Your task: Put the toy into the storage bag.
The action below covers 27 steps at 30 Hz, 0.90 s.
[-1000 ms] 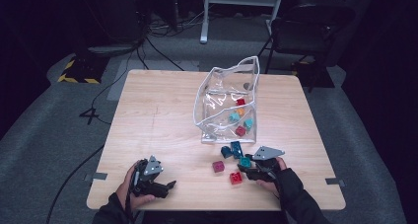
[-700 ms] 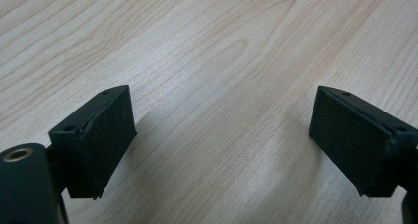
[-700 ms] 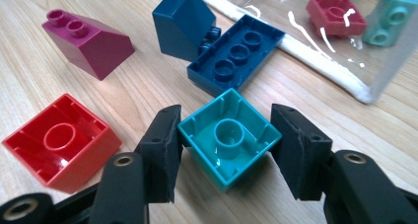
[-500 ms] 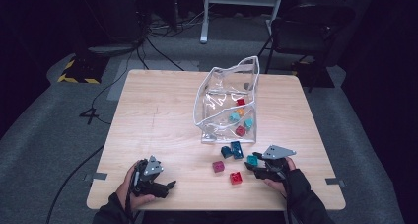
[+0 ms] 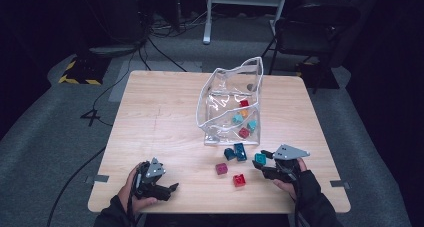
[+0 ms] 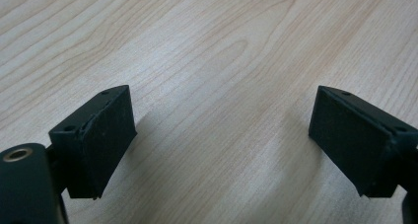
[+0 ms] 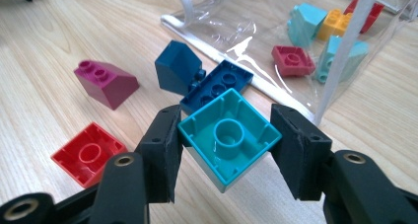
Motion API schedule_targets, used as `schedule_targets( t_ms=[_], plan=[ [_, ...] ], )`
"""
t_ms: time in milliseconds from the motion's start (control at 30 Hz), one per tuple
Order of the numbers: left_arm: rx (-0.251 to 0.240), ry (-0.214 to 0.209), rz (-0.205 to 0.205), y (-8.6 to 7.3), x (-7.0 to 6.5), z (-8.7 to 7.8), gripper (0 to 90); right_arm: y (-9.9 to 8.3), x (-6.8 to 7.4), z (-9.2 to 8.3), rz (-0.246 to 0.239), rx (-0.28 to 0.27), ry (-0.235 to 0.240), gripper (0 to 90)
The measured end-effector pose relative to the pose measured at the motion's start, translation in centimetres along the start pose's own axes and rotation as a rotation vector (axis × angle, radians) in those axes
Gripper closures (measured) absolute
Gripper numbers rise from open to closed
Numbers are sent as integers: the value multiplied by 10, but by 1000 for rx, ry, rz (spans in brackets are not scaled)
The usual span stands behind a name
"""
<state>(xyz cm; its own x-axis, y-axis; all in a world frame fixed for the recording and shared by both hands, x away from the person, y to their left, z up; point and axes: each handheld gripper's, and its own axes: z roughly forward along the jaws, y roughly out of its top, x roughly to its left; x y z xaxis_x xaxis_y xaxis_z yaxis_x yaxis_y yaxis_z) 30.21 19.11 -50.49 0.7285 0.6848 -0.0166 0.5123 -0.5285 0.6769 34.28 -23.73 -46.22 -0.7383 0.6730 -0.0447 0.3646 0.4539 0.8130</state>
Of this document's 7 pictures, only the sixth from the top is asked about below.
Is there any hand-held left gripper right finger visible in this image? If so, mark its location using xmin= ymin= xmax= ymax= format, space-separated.
xmin=308 ymin=84 xmax=418 ymax=198

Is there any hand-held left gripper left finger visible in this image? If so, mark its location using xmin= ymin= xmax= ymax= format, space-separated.
xmin=48 ymin=84 xmax=138 ymax=199

